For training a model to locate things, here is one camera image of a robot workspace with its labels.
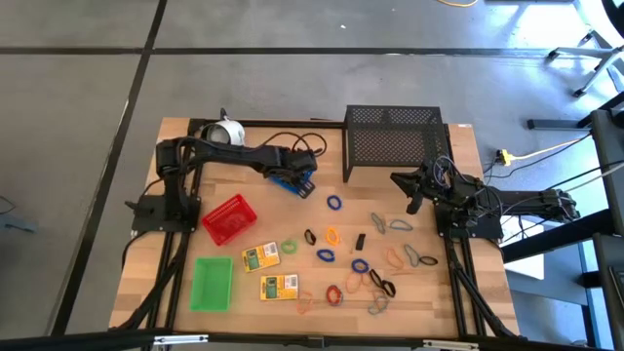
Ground silver aluminium bracket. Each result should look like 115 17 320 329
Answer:
153 333 210 346
421 339 482 351

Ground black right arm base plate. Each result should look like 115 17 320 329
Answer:
435 202 504 241

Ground yellow green crayon box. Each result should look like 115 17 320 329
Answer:
258 273 300 302
241 241 282 274

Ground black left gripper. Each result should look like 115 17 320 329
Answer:
277 148 319 200

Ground black floor foot bar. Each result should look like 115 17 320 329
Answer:
526 118 594 131

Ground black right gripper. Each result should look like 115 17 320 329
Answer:
389 161 443 215

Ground blue plastic basket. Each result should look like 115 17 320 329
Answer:
268 168 316 199

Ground red plastic basket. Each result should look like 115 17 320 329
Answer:
201 193 258 248

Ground white box under table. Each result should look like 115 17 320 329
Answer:
503 228 546 282

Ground white power cord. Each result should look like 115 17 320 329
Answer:
511 135 594 162

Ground red orange spiral coil keychain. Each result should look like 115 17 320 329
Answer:
325 285 345 307

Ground white metal floor stand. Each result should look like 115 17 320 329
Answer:
544 28 624 98

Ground black diagonal desk beam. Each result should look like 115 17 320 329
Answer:
501 209 613 264

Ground green plastic basket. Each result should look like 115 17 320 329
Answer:
187 255 235 313

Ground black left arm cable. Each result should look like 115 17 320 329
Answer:
262 131 329 158

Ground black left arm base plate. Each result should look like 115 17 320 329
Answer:
125 194 202 234

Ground black aluminium table frame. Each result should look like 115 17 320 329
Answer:
0 116 601 351

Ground black perforated metal shelf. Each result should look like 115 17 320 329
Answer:
342 104 452 184

